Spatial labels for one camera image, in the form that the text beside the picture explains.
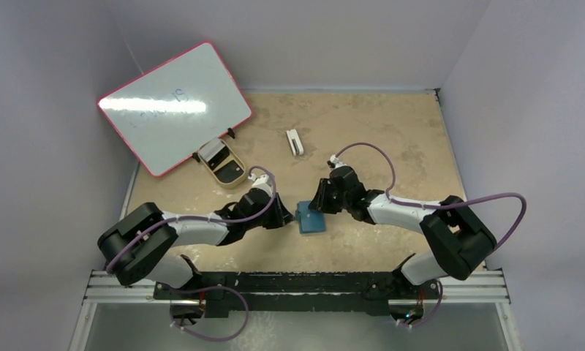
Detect black card in tray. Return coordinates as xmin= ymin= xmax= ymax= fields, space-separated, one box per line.
xmin=214 ymin=159 xmax=244 ymax=184

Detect pink framed whiteboard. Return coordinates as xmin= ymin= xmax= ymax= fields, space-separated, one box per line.
xmin=97 ymin=42 xmax=252 ymax=177

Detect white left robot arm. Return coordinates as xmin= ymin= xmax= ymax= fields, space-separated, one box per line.
xmin=97 ymin=174 xmax=295 ymax=299

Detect black mounting base plate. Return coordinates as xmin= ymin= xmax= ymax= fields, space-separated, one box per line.
xmin=154 ymin=271 xmax=439 ymax=321

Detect white whiteboard eraser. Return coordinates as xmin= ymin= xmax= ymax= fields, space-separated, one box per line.
xmin=285 ymin=129 xmax=304 ymax=156

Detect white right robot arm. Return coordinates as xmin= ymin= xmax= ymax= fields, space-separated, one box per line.
xmin=309 ymin=162 xmax=497 ymax=298

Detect aluminium frame rail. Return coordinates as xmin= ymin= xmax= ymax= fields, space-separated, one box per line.
xmin=83 ymin=271 xmax=511 ymax=303

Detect blue card holder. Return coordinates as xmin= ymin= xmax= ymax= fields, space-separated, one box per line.
xmin=295 ymin=200 xmax=327 ymax=235

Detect gold oval tin tray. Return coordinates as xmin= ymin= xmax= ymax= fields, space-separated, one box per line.
xmin=193 ymin=138 xmax=247 ymax=189

